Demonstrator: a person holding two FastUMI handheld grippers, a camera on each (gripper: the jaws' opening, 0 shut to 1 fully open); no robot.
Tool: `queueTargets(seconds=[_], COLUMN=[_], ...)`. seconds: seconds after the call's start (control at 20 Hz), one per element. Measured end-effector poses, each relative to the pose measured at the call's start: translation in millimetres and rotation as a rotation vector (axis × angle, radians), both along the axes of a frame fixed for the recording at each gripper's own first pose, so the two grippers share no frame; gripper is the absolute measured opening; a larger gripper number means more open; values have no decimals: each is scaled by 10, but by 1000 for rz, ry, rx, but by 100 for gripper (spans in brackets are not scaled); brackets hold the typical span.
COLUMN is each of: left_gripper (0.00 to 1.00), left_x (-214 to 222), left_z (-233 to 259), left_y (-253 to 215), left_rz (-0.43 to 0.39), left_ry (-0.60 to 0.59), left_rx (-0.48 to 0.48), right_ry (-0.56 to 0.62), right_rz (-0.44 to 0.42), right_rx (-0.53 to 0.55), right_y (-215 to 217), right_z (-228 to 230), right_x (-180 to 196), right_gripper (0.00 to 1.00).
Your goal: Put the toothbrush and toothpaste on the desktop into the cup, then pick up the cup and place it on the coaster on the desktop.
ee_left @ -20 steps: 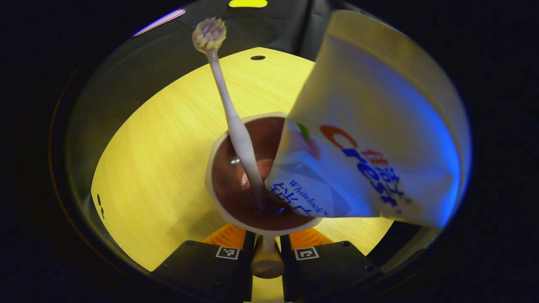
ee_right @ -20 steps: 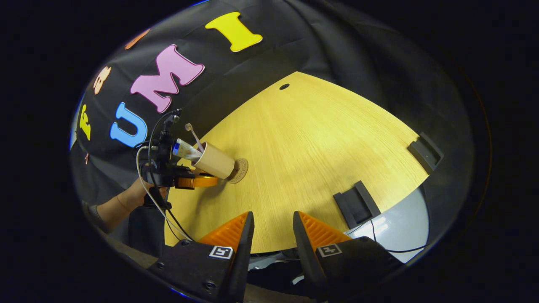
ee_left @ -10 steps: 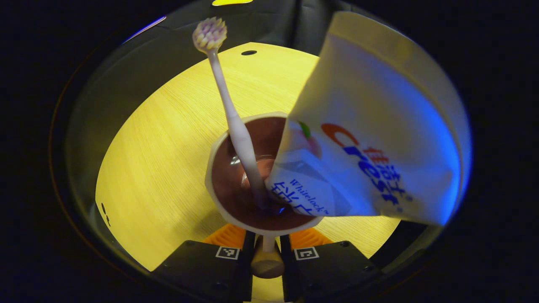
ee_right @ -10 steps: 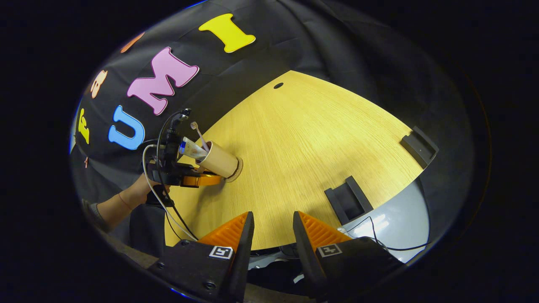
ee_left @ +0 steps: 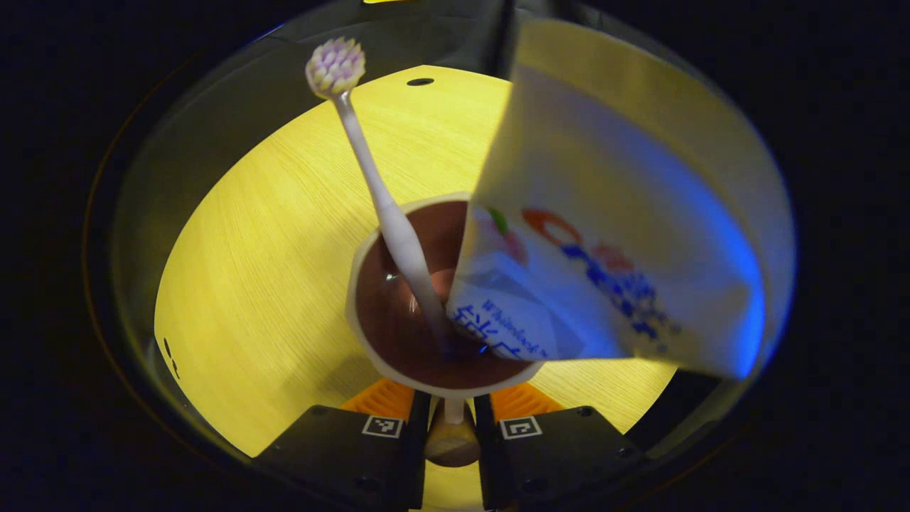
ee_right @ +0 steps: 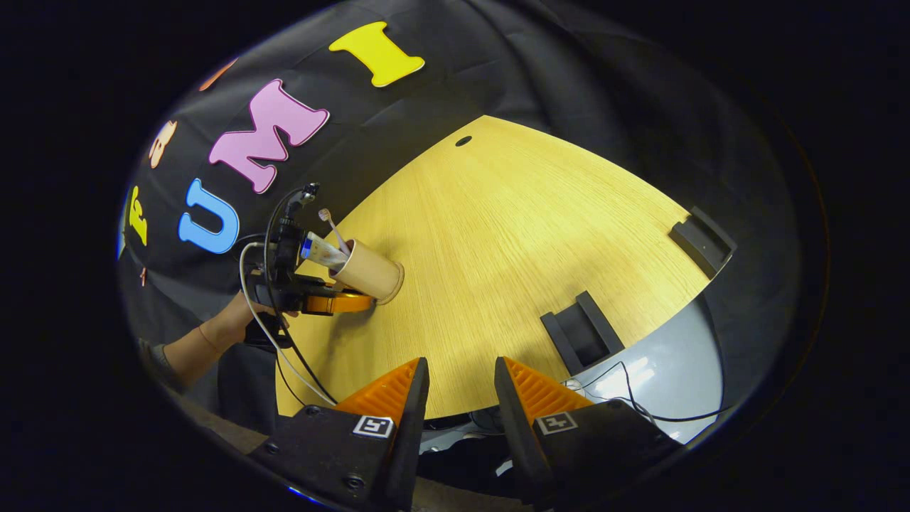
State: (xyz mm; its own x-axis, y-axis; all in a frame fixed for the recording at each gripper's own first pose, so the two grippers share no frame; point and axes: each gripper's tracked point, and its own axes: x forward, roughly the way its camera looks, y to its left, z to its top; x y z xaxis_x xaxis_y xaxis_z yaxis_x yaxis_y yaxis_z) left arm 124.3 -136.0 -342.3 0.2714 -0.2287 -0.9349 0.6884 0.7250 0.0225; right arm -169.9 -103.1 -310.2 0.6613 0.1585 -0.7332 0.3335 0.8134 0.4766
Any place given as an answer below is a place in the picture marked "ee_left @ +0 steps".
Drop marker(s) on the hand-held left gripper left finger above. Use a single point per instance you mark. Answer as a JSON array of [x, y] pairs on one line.
[[416, 441]]

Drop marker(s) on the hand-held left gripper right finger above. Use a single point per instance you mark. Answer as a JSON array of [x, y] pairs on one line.
[[485, 441]]

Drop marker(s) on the wooden desktop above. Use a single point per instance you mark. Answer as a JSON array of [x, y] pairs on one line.
[[270, 270]]

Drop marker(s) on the white toothbrush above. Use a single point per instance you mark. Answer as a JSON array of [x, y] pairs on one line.
[[398, 235]]

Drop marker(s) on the white toothpaste tube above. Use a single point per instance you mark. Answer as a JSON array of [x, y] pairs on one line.
[[604, 213]]

